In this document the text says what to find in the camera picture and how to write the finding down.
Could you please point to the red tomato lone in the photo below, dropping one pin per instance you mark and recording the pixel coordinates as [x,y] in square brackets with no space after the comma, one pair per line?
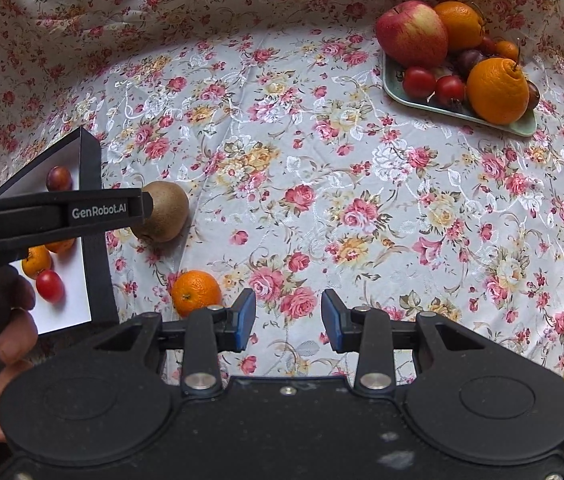
[50,287]

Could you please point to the plate cherry tomato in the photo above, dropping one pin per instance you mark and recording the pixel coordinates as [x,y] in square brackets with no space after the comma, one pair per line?
[418,83]
[450,91]

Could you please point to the small mandarin on plate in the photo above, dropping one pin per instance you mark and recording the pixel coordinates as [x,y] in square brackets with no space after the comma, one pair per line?
[507,49]

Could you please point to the black white cardboard box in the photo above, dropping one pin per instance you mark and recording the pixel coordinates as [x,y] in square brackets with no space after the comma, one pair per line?
[84,269]

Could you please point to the mandarin with stem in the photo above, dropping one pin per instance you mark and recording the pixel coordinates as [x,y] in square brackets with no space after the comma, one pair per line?
[194,290]

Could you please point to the floral tablecloth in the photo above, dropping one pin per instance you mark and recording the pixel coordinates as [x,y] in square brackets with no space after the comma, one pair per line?
[302,174]

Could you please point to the brown kiwi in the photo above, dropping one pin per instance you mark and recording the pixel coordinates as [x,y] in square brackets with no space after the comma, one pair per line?
[170,212]

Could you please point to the bumpy orange with stem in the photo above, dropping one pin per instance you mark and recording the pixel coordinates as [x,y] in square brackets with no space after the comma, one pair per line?
[497,91]

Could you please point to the plate cherry tomato right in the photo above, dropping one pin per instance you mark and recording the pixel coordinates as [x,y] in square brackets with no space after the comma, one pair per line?
[450,91]

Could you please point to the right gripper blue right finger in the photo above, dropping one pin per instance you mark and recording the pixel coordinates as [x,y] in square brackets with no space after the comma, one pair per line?
[368,333]

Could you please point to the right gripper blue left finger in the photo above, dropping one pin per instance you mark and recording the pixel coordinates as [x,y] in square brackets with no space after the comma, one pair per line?
[210,331]

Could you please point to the red apple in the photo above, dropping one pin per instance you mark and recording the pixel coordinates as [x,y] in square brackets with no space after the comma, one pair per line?
[413,35]

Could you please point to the purple plum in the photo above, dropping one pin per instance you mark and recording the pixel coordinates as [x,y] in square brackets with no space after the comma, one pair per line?
[59,179]

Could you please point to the plate dark plum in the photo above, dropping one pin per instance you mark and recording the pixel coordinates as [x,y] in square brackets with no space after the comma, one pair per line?
[466,61]

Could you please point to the person left hand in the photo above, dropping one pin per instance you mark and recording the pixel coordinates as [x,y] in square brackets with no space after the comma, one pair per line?
[18,332]

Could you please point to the round orange on plate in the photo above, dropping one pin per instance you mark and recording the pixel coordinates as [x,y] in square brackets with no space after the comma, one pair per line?
[465,25]

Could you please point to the plate cherry tomato left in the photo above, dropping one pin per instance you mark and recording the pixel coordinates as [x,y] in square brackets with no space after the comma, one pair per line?
[418,83]

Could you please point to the plate brown plum right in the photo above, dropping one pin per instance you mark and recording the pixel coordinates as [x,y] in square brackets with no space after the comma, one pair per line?
[534,95]

